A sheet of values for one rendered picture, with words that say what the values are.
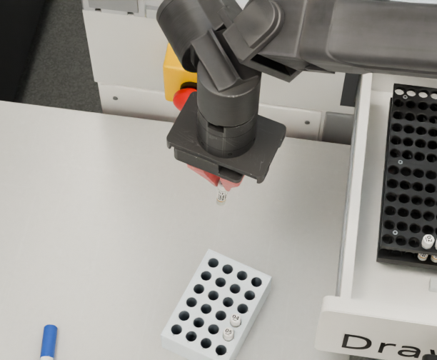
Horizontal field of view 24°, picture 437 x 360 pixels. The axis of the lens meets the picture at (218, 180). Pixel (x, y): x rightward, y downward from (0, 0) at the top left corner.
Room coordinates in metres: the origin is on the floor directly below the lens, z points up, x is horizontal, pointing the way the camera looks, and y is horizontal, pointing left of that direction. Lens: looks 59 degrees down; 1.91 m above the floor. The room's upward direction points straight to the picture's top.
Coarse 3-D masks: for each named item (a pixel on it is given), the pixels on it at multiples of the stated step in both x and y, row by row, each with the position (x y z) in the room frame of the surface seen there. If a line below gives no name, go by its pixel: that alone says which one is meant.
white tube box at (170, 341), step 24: (216, 264) 0.56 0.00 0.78; (240, 264) 0.55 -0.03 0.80; (192, 288) 0.52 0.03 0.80; (216, 288) 0.52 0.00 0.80; (240, 288) 0.52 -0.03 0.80; (264, 288) 0.52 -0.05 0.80; (192, 312) 0.49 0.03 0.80; (216, 312) 0.49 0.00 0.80; (240, 312) 0.50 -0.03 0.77; (168, 336) 0.46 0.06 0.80; (192, 336) 0.47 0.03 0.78; (216, 336) 0.46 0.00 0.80; (240, 336) 0.46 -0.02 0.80
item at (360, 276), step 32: (384, 96) 0.77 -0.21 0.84; (384, 128) 0.72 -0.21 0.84; (352, 160) 0.65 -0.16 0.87; (384, 160) 0.67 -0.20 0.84; (352, 192) 0.59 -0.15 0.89; (352, 224) 0.55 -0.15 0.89; (352, 256) 0.51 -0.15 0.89; (352, 288) 0.50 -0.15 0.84; (384, 288) 0.50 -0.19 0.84; (416, 288) 0.50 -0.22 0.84
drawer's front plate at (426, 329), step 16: (336, 304) 0.44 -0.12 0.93; (352, 304) 0.44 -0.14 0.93; (368, 304) 0.44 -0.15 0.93; (384, 304) 0.44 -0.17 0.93; (320, 320) 0.44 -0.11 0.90; (336, 320) 0.43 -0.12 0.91; (352, 320) 0.43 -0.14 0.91; (368, 320) 0.43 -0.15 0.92; (384, 320) 0.43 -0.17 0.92; (400, 320) 0.42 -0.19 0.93; (416, 320) 0.42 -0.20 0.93; (432, 320) 0.42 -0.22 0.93; (320, 336) 0.44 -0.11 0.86; (336, 336) 0.43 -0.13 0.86; (368, 336) 0.43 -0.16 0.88; (384, 336) 0.43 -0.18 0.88; (400, 336) 0.42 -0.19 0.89; (416, 336) 0.42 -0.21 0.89; (432, 336) 0.42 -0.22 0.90; (336, 352) 0.43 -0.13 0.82; (352, 352) 0.43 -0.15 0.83; (368, 352) 0.43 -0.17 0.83; (384, 352) 0.42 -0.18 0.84
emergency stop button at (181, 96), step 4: (188, 88) 0.75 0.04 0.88; (192, 88) 0.75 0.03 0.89; (176, 92) 0.74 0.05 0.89; (180, 92) 0.74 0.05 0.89; (184, 92) 0.73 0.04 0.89; (188, 92) 0.73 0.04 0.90; (176, 96) 0.73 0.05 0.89; (180, 96) 0.73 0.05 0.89; (184, 96) 0.73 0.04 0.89; (188, 96) 0.73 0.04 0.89; (176, 100) 0.73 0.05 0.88; (180, 100) 0.73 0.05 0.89; (184, 100) 0.73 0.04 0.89; (176, 104) 0.73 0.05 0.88; (180, 104) 0.73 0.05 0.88; (180, 108) 0.73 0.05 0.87
